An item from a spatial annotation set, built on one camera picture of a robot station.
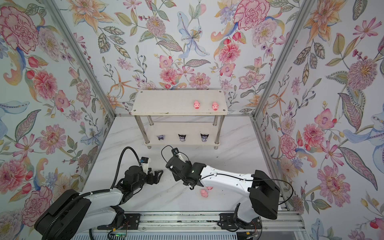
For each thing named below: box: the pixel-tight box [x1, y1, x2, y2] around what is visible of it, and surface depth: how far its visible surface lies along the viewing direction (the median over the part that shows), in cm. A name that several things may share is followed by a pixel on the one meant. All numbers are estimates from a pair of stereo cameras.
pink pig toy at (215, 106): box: [212, 101, 219, 111], surface depth 76 cm
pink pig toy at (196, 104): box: [194, 100, 200, 110], surface depth 77 cm
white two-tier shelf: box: [131, 90, 228, 150], surface depth 86 cm
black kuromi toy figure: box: [200, 133, 210, 142], surface depth 97 cm
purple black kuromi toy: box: [178, 134, 187, 142], surface depth 97 cm
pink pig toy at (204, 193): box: [200, 189, 209, 198], surface depth 83 cm
